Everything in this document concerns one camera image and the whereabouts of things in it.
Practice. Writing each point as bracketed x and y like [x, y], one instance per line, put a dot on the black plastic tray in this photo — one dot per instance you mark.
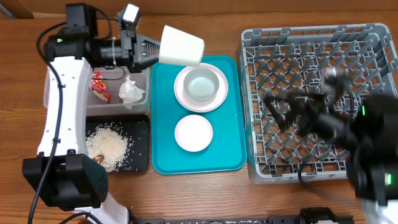
[130, 143]

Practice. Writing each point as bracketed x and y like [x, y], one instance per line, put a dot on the white rice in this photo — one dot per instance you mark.
[107, 147]

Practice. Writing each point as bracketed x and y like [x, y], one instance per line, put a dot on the small pink-white dish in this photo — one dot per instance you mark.
[193, 133]

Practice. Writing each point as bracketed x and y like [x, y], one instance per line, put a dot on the red snack wrapper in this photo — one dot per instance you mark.
[98, 87]

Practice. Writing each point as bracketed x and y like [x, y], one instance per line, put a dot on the grey dishwasher rack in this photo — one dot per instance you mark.
[278, 61]

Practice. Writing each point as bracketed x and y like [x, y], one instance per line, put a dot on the cream plastic cup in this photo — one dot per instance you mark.
[180, 48]

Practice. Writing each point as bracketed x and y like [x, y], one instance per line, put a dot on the large white plate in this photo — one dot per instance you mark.
[201, 106]

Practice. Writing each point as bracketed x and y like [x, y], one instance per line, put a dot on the clear plastic bin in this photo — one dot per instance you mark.
[79, 101]

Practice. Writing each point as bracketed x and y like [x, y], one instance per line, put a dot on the grey-white bowl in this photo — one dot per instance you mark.
[201, 84]

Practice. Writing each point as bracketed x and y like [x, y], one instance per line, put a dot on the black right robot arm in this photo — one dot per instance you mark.
[370, 136]

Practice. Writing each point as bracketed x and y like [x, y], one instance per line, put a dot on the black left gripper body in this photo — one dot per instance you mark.
[127, 48]

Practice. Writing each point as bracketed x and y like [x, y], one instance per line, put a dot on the teal serving tray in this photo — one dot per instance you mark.
[227, 150]

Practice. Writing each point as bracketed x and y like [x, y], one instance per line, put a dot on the white tissue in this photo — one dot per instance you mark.
[129, 92]

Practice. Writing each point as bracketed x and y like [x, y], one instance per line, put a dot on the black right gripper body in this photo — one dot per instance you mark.
[321, 122]

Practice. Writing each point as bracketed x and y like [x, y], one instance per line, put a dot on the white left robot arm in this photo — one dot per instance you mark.
[62, 174]

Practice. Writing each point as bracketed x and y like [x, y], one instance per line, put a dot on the brown food scrap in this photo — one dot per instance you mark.
[99, 158]

